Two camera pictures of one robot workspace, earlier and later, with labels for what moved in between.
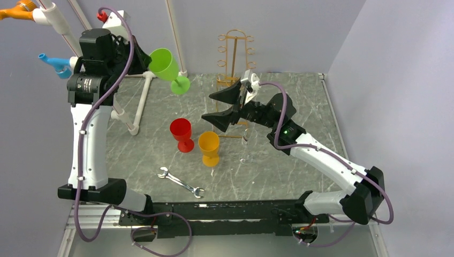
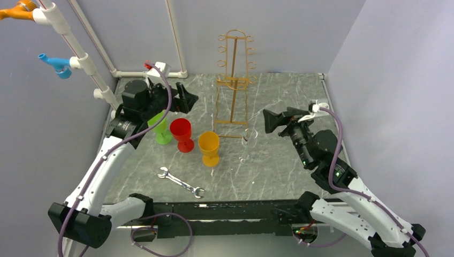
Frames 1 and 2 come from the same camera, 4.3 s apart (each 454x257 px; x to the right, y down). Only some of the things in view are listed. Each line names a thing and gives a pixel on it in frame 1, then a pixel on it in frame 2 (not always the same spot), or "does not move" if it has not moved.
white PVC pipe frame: x=50 y=15 does not move
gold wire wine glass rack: x=236 y=65 does not move
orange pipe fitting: x=23 y=10 does not move
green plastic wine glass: x=165 y=67 → x=163 y=136
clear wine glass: x=249 y=141 does not move
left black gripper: x=143 y=60 → x=186 y=101
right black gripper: x=221 y=120 → x=272 y=120
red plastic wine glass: x=181 y=130 does not move
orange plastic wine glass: x=209 y=144 does not move
